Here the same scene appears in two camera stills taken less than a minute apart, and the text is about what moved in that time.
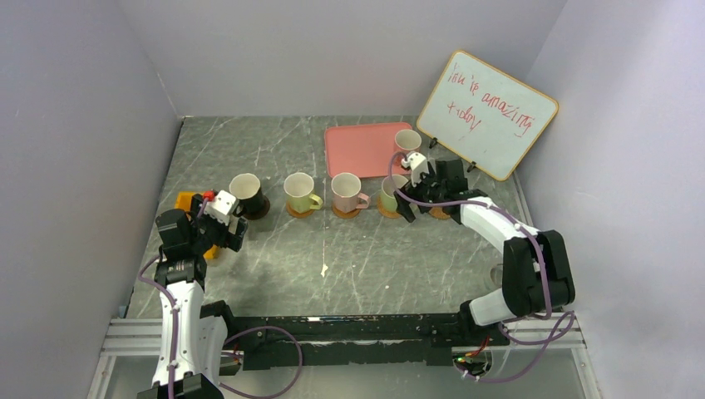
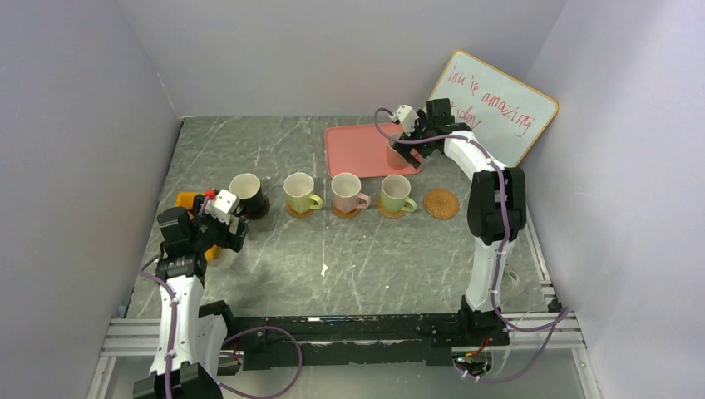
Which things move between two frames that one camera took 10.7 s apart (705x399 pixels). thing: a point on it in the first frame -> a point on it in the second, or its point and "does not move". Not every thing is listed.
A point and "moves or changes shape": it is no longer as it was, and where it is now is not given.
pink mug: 407,140 moves or changes shape
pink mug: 345,188 does not move
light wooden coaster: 298,214 does not move
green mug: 298,189 does not move
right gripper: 427,175 -> 421,123
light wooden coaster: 345,215 does not move
